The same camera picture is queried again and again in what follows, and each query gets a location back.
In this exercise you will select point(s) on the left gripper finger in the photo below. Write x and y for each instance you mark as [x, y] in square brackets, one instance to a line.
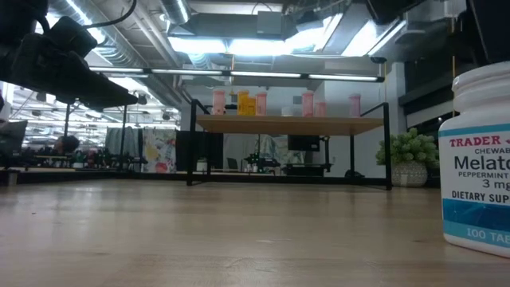
[99, 91]

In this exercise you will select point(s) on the clear pill bottle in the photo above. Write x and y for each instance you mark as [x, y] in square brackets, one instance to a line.
[287, 111]

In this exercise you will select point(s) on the small orange pill bottle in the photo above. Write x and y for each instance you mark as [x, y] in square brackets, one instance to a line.
[252, 106]

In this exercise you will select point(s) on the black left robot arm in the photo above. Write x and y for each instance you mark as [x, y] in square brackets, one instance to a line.
[20, 16]

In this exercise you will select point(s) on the grey hanging cloth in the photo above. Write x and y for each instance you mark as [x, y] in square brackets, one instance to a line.
[119, 139]

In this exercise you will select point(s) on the black tilted monitor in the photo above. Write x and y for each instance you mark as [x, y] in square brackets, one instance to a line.
[12, 135]

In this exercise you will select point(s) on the colourful patterned cloth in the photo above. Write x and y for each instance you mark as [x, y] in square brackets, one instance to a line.
[159, 151]

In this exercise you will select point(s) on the black partition panel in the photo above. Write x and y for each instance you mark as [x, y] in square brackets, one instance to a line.
[191, 151]

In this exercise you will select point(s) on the grey ventilation box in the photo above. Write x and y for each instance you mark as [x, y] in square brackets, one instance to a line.
[271, 24]

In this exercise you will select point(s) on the green succulent plant in pot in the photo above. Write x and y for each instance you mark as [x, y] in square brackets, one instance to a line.
[410, 147]

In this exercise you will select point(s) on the long LED light strip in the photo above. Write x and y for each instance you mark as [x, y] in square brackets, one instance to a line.
[263, 74]

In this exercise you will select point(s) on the small black monitor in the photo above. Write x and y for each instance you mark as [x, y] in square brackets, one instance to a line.
[303, 142]

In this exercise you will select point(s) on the white melatonin supplement bottle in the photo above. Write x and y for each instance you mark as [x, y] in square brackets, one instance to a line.
[476, 159]

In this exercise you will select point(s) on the long silver ribbed duct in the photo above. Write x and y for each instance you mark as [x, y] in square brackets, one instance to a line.
[131, 60]

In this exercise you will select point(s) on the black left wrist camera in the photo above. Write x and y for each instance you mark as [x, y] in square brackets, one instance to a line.
[71, 36]

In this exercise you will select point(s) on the black metal rack frame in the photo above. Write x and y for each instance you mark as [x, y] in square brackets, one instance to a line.
[124, 131]

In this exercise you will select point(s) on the dark security camera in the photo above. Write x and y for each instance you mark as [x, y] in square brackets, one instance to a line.
[377, 60]

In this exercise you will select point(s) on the black aluminium rig frame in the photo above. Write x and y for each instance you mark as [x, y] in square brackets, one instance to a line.
[119, 175]

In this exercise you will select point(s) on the silver round ventilation duct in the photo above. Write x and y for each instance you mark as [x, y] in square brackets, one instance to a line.
[175, 10]

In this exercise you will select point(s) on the wooden shelf black metal frame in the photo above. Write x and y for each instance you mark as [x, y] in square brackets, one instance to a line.
[279, 125]

